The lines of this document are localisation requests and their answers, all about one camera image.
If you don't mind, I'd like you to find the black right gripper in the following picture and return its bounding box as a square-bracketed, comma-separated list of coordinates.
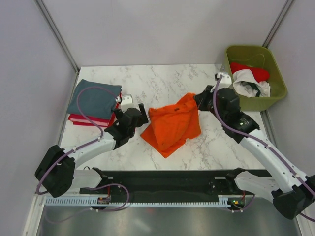
[194, 85, 227, 124]

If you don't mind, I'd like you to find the orange t-shirt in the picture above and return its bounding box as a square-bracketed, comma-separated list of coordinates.
[140, 93, 201, 158]

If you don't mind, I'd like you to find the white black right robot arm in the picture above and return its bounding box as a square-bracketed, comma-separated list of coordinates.
[193, 86, 315, 219]

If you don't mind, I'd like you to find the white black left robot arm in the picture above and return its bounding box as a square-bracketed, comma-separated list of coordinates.
[35, 103, 149, 198]

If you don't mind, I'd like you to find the folded red t-shirt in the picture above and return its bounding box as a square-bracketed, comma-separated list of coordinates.
[67, 88, 122, 127]

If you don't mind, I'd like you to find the folded pink t-shirt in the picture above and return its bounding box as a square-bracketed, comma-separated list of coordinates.
[68, 117, 110, 127]

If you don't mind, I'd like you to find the white garment in bin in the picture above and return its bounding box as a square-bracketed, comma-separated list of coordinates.
[232, 69, 271, 98]

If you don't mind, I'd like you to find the folded grey-blue t-shirt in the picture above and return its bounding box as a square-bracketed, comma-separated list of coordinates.
[67, 79, 122, 119]

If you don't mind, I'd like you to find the olive green plastic bin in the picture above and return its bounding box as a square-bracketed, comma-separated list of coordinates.
[224, 45, 287, 112]

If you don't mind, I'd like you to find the red garment in bin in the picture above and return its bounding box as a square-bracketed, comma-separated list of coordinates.
[230, 62, 270, 82]

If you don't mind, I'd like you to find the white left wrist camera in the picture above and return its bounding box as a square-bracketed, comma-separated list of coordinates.
[116, 94, 134, 112]

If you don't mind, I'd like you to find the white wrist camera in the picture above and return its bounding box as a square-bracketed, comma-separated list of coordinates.
[116, 94, 134, 112]
[215, 72, 232, 89]

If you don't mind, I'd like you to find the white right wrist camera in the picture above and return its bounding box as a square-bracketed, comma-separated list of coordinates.
[215, 72, 232, 89]

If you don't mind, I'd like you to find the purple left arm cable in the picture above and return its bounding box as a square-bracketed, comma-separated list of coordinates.
[36, 85, 121, 195]

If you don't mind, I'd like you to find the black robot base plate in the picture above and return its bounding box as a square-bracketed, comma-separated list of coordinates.
[79, 167, 274, 204]

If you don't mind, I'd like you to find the white slotted cable duct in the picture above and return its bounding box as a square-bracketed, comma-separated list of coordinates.
[44, 195, 241, 207]

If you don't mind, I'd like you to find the right aluminium frame post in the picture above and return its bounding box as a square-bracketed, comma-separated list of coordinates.
[262, 0, 296, 48]

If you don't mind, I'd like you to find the aluminium frame post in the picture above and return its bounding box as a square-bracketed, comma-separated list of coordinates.
[262, 0, 296, 48]
[33, 0, 81, 73]

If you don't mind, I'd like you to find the left aluminium frame post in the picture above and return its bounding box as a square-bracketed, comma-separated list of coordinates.
[33, 0, 81, 73]

